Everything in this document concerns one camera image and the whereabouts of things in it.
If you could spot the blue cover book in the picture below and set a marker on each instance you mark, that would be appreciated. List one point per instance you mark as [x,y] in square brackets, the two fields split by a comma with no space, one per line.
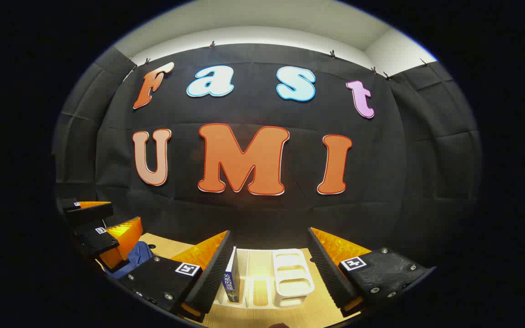
[230,287]

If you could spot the blue schoolbag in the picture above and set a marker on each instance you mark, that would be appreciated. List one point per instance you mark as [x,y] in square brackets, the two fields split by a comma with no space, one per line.
[137,255]

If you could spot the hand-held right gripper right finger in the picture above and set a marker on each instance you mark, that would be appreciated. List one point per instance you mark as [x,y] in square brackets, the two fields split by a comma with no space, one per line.
[324,264]

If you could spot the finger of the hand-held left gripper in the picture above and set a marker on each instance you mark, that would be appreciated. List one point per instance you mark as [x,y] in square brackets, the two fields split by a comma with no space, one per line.
[89,212]
[98,239]

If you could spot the white bookshelf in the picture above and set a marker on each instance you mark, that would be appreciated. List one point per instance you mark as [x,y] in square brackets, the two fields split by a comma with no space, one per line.
[290,282]

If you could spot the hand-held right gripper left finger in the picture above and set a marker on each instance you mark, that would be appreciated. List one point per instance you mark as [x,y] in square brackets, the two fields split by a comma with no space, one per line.
[212,273]

